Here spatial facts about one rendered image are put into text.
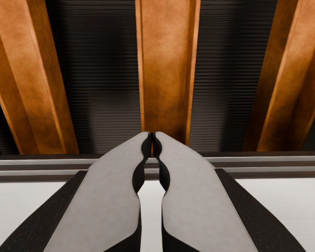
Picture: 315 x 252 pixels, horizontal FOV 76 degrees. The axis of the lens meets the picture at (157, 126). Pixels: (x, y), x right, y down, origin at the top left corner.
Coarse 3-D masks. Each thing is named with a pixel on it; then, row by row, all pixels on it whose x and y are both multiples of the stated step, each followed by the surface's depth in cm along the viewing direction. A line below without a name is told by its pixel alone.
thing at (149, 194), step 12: (144, 180) 22; (156, 180) 22; (144, 192) 23; (156, 192) 23; (144, 204) 24; (156, 204) 24; (144, 216) 25; (156, 216) 25; (144, 228) 26; (156, 228) 26; (144, 240) 27; (156, 240) 27
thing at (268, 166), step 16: (0, 160) 23; (16, 160) 23; (32, 160) 23; (48, 160) 23; (64, 160) 23; (80, 160) 23; (208, 160) 24; (224, 160) 24; (240, 160) 24; (256, 160) 24; (272, 160) 24; (288, 160) 24; (304, 160) 24; (0, 176) 22; (16, 176) 22; (32, 176) 22; (48, 176) 22; (64, 176) 22; (144, 176) 22; (240, 176) 22; (256, 176) 22; (272, 176) 22; (288, 176) 22; (304, 176) 22
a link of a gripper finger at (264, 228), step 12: (216, 168) 9; (228, 180) 8; (228, 192) 8; (240, 192) 8; (240, 204) 7; (252, 204) 7; (240, 216) 7; (252, 216) 7; (264, 216) 7; (252, 228) 6; (264, 228) 6; (276, 228) 6; (252, 240) 6; (264, 240) 6; (276, 240) 6; (288, 240) 6
